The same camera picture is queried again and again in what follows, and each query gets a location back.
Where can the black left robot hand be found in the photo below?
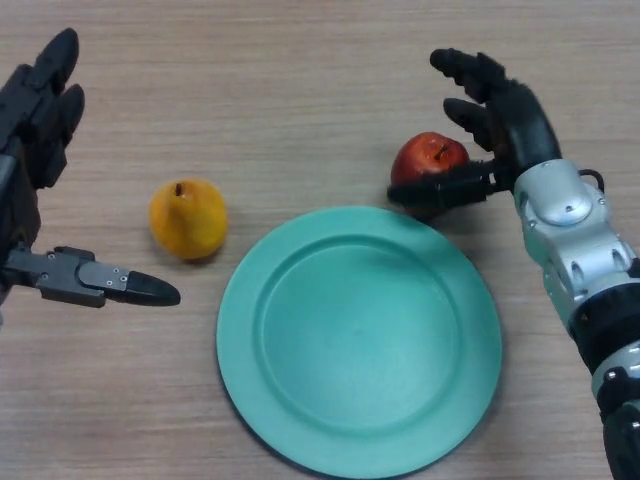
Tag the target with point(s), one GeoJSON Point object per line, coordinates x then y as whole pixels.
{"type": "Point", "coordinates": [25, 160]}

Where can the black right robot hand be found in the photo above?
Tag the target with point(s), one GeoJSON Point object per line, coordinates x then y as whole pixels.
{"type": "Point", "coordinates": [530, 130]}

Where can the red apple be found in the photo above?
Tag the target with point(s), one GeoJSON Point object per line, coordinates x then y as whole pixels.
{"type": "Point", "coordinates": [425, 160]}

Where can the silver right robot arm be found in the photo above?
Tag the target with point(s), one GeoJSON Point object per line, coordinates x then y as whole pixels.
{"type": "Point", "coordinates": [565, 230]}

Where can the green round plate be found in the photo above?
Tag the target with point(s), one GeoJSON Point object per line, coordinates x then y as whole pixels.
{"type": "Point", "coordinates": [357, 345]}

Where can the yellow pear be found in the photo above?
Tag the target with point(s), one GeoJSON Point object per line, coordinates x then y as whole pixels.
{"type": "Point", "coordinates": [189, 220]}

